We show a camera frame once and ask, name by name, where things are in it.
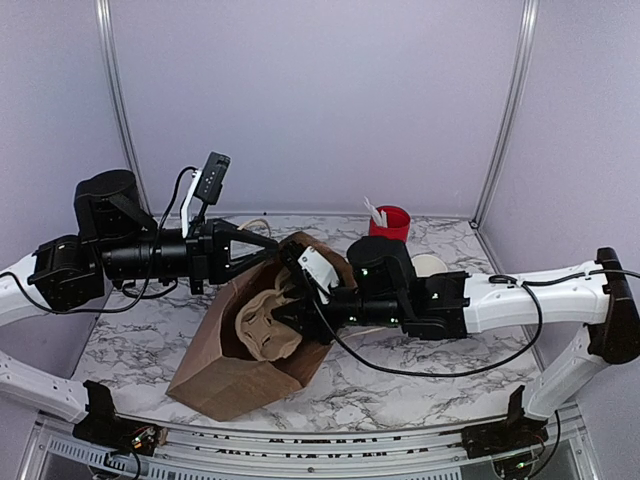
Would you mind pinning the red cylindrical container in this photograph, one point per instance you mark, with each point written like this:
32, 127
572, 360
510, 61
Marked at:
398, 224

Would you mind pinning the aluminium frame post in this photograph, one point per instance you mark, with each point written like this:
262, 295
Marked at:
116, 92
516, 87

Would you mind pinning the brown pulp cup carrier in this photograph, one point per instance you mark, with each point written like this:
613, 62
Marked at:
265, 338

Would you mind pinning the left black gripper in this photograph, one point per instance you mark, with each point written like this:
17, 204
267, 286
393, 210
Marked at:
208, 256

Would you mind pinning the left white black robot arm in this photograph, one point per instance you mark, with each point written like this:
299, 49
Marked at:
118, 242

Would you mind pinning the white wrapped straws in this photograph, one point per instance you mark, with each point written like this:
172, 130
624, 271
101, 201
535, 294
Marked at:
379, 217

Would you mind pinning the brown paper bag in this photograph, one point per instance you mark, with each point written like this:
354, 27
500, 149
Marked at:
218, 377

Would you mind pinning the front aluminium rail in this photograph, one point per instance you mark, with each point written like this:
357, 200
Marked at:
189, 452

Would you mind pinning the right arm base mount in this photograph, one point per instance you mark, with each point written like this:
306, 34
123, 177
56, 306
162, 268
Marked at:
495, 438

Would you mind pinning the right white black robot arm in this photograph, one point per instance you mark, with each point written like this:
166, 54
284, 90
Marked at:
389, 293

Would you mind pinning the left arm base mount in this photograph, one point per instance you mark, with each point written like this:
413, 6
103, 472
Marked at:
120, 434

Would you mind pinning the stack of paper cups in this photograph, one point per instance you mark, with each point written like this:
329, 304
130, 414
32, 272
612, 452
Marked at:
426, 265

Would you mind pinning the left aluminium frame post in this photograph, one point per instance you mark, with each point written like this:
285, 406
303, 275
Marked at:
116, 92

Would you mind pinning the right aluminium frame post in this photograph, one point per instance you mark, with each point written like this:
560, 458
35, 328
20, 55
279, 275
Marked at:
516, 87

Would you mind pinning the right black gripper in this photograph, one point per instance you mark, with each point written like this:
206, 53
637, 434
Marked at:
306, 311

